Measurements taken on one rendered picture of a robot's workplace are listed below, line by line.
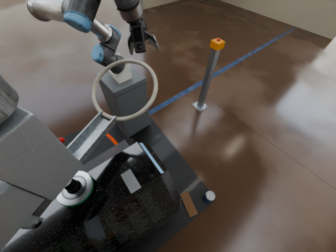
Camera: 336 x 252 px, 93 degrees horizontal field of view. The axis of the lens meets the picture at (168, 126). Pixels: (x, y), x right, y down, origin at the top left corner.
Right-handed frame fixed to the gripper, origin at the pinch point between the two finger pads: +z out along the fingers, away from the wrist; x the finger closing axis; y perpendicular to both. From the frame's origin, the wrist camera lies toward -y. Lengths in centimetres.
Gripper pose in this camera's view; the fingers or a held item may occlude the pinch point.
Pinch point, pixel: (145, 53)
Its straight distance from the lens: 92.7
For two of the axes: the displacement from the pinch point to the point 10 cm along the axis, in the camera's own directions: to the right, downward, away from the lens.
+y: -1.1, -9.5, 3.0
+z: 1.3, 2.8, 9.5
